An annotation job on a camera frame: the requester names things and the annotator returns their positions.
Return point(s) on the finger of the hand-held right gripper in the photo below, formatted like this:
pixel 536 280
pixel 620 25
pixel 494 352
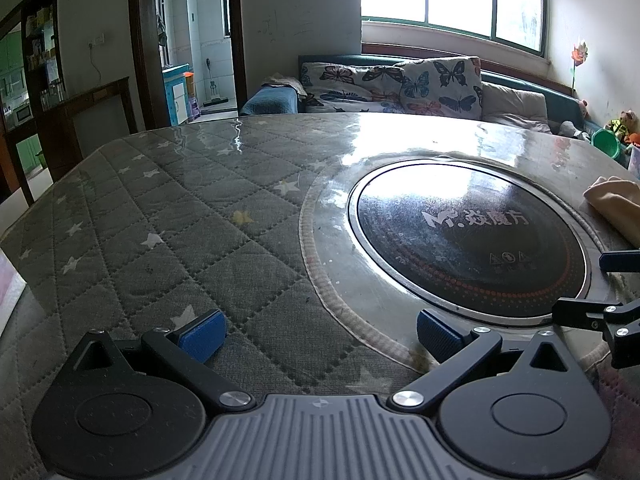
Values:
pixel 620 260
pixel 575 312

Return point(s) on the plush teddy bear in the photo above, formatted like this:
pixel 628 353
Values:
pixel 620 125

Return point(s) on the beige knitted throw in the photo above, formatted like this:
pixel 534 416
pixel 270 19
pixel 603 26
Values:
pixel 285 82

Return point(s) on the grey plush toy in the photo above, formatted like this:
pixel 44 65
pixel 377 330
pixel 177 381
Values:
pixel 572 130

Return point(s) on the butterfly print cushion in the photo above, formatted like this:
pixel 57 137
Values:
pixel 350 80
pixel 445 85

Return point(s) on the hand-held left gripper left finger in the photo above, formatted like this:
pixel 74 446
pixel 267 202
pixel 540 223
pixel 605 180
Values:
pixel 202 334

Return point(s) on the blue white small cabinet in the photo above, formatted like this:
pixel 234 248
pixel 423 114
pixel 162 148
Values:
pixel 175 95

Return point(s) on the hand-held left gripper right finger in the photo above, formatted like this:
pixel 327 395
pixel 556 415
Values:
pixel 440 334

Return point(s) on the orange container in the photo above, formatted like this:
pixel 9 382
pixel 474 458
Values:
pixel 188 76

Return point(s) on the orange plush toy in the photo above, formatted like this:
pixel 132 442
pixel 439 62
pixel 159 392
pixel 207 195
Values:
pixel 633 138

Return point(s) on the dark wooden console table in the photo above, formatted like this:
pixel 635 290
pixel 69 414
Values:
pixel 100 92

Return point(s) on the beige garment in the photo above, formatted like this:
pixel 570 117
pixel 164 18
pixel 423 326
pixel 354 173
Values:
pixel 617 205

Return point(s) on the dark wooden cabinet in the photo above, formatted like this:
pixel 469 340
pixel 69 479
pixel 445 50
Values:
pixel 29 85

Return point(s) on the clear plastic storage box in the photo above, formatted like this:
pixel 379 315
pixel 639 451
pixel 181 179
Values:
pixel 634 162

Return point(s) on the green plastic bucket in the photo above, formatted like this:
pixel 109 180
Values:
pixel 606 145

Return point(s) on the floor squeegee mop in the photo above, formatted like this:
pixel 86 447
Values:
pixel 215 102

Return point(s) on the blue quilted armrest cover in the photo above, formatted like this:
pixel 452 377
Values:
pixel 270 102

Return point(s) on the beige cushion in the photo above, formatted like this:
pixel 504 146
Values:
pixel 515 107

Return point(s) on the white wall socket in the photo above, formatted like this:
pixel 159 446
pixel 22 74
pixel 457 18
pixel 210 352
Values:
pixel 98 40

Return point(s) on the round black induction cooktop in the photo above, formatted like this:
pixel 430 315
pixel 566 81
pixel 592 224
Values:
pixel 450 240

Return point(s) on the purple plastic stool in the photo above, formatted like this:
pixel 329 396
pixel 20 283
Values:
pixel 193 107

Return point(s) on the pink plush toy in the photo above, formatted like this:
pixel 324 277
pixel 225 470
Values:
pixel 583 108

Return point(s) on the hanging grey towel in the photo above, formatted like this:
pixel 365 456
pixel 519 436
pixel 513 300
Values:
pixel 161 30

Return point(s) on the white microwave oven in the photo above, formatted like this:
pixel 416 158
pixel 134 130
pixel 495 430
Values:
pixel 22 112

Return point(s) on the dark wooden door frame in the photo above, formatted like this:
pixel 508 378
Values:
pixel 145 35

